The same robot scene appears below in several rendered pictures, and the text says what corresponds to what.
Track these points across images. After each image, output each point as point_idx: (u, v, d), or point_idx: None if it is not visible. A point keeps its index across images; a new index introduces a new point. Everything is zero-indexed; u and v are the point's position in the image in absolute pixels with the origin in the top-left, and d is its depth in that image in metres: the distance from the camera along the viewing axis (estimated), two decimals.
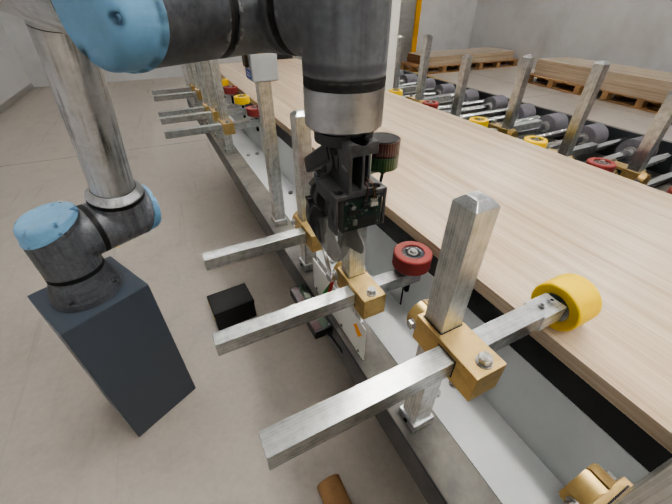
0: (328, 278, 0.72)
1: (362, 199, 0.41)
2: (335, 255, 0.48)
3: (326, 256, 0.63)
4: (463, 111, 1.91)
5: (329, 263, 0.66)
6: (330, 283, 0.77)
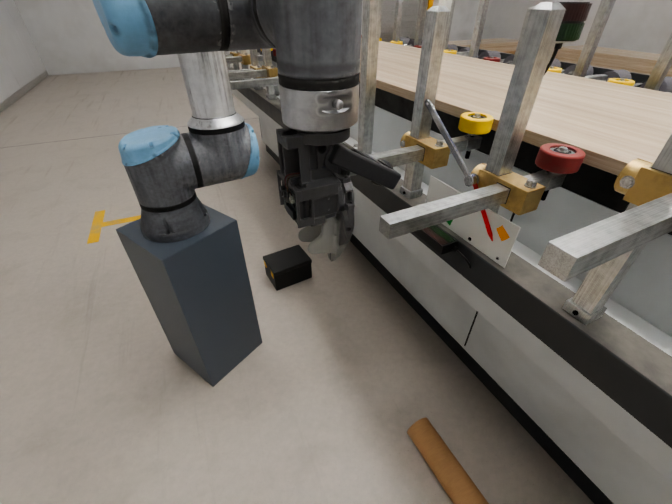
0: (468, 179, 0.69)
1: (288, 188, 0.43)
2: (306, 237, 0.52)
3: (447, 133, 0.68)
4: None
5: (456, 148, 0.69)
6: None
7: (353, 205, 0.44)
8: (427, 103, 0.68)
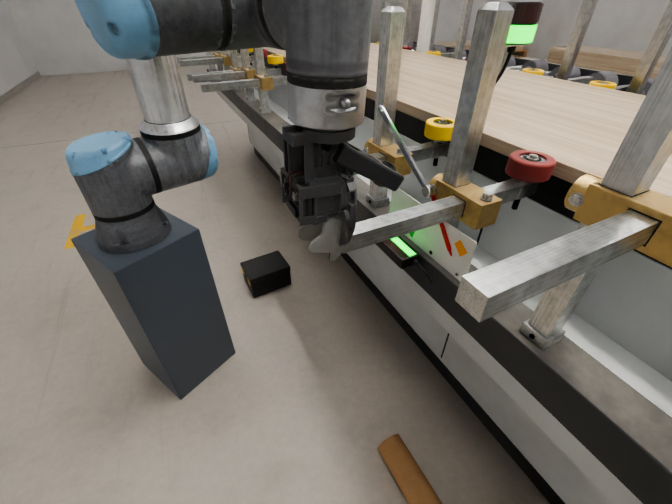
0: (425, 190, 0.65)
1: (291, 186, 0.43)
2: (306, 236, 0.52)
3: (402, 141, 0.64)
4: None
5: (412, 157, 0.65)
6: None
7: (355, 205, 0.44)
8: (381, 109, 0.64)
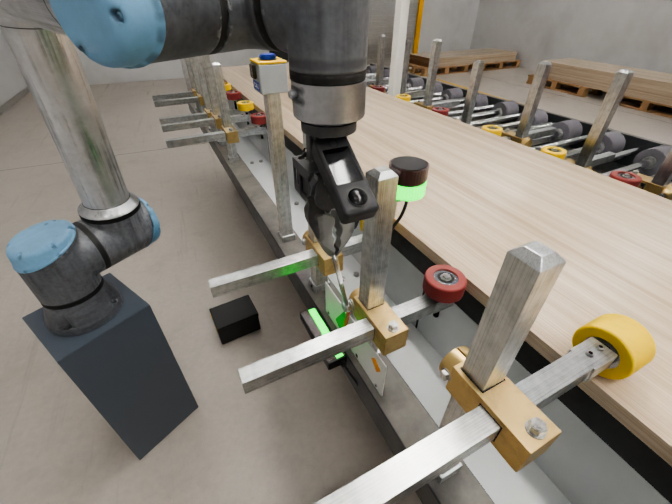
0: (344, 308, 0.67)
1: None
2: (336, 221, 0.55)
3: (341, 283, 0.59)
4: (472, 117, 1.86)
5: (345, 291, 0.62)
6: (346, 314, 0.71)
7: (307, 200, 0.45)
8: (334, 256, 0.53)
